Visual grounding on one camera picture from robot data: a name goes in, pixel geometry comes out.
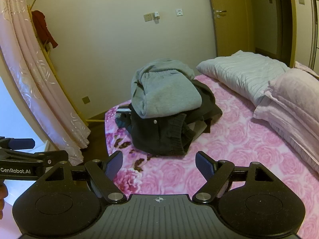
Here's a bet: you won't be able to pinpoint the low wall socket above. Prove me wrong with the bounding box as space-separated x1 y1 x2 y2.
82 96 90 104

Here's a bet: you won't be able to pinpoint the red hanging garment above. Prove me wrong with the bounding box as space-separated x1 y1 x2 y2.
31 10 58 48

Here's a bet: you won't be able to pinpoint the small striped cloth item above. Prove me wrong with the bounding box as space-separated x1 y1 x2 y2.
116 105 131 114

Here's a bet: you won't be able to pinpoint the wooden coat rack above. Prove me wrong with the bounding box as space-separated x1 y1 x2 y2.
27 0 104 127

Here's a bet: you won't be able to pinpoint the black garment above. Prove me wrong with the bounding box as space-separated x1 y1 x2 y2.
115 80 223 157

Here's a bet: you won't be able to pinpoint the cream wardrobe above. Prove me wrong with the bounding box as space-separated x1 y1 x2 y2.
290 0 318 70

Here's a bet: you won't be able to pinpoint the grey sweatpants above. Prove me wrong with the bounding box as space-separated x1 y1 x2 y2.
131 59 202 119

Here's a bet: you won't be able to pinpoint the pink rose bed blanket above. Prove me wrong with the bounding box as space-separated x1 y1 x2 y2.
105 75 318 238

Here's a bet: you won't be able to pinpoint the pink floral curtain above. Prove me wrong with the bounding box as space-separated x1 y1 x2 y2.
1 0 90 165

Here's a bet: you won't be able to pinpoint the white plug adapter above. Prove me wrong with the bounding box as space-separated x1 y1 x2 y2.
153 11 160 24

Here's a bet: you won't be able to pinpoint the person's left hand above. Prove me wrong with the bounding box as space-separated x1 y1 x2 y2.
0 180 8 219

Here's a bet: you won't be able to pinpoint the white wall switch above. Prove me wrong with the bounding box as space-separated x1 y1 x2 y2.
176 9 183 16

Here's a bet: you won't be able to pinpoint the wooden door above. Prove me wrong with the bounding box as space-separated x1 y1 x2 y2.
210 0 255 57

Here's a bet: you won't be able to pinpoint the metal door handle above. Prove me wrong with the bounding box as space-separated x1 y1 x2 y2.
214 9 227 19

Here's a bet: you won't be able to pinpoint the grey striped quilt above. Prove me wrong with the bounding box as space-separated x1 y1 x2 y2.
196 50 289 106

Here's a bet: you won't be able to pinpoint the beige wall socket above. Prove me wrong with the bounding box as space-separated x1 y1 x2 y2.
143 13 153 22

